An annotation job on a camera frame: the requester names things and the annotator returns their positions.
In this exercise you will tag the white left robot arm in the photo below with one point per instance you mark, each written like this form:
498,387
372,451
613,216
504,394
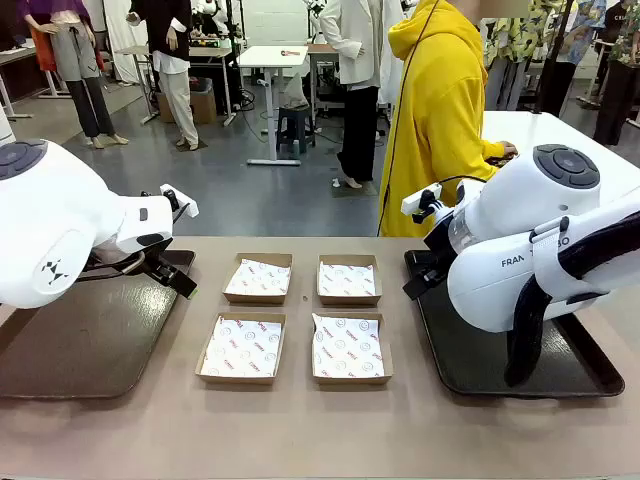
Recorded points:
50,210

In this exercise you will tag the person in yellow hoodie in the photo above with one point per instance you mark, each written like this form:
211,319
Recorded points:
435,125

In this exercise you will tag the white standing desk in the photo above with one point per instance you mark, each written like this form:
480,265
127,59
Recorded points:
272,56

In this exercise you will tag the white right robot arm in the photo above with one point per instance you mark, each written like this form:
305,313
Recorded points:
500,220

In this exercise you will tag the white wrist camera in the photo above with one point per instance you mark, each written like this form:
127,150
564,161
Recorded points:
414,201
190,207

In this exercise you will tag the dark brown plastic tray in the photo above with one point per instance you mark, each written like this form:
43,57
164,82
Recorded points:
100,340
475,360

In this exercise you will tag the person's right forearm yellow sleeve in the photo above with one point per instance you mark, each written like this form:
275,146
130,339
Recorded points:
475,155

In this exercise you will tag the white plastic bag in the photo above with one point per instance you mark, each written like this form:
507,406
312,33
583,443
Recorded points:
297,92

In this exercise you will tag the black stand pole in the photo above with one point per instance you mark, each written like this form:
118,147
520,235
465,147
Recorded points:
550,60

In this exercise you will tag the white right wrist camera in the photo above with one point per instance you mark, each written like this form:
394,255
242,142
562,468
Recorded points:
414,201

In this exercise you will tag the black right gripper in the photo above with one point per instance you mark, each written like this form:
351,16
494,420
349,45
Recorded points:
439,252

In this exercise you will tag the mannequin black top cream trousers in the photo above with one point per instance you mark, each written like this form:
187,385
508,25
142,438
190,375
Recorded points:
172,60

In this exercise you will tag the brown cardboard box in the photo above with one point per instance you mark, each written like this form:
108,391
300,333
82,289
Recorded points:
350,301
235,380
256,299
350,381

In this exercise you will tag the person's right hand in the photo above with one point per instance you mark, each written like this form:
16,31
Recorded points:
506,148

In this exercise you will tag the large white table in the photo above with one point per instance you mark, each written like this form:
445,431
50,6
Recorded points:
550,131

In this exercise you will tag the wooden top desk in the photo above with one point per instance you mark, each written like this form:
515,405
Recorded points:
137,51

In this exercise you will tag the mannequin dark floral shirt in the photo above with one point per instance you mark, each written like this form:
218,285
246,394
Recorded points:
622,75

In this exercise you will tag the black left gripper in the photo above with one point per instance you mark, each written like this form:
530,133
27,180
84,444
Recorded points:
156,264

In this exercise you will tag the mannequin purple top grey trousers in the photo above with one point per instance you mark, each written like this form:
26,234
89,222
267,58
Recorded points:
75,60

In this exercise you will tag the mannequin blue floral shirt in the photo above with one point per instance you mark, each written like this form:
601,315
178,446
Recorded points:
580,35

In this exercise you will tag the brown cardboard carton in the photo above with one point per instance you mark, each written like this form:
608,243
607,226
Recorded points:
204,107

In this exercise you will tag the mannequin white jacket black trousers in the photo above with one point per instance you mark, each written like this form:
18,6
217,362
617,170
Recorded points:
357,60

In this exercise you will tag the mannequin yellow floral shirt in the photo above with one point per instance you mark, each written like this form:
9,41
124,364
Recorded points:
512,40

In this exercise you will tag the grey plastic stool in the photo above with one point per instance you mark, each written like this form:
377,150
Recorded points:
296,127

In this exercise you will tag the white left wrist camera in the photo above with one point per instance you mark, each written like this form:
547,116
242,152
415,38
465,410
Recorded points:
190,207

